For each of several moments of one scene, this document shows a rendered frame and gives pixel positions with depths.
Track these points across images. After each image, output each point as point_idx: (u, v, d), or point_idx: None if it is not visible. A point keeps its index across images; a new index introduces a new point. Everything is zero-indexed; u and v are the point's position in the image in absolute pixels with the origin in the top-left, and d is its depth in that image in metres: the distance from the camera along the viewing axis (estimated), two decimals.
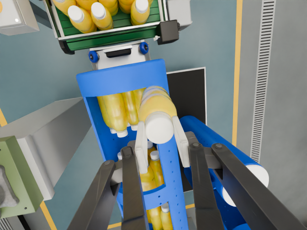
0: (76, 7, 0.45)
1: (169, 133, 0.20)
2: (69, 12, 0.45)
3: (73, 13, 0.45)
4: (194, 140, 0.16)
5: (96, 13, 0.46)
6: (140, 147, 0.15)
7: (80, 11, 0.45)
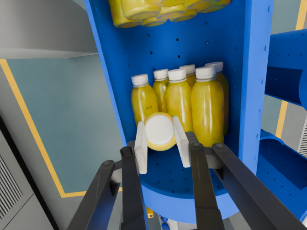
0: None
1: (169, 131, 0.20)
2: None
3: None
4: (194, 140, 0.16)
5: None
6: (139, 147, 0.15)
7: None
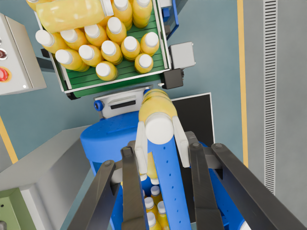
0: (164, 122, 0.20)
1: None
2: (148, 132, 0.20)
3: (156, 131, 0.20)
4: (194, 140, 0.16)
5: (100, 73, 0.47)
6: (140, 147, 0.15)
7: (172, 128, 0.20)
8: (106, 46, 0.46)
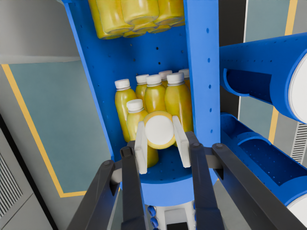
0: (163, 120, 0.20)
1: (139, 100, 0.37)
2: (148, 129, 0.20)
3: (156, 129, 0.20)
4: (194, 140, 0.16)
5: None
6: (139, 147, 0.15)
7: (172, 126, 0.20)
8: None
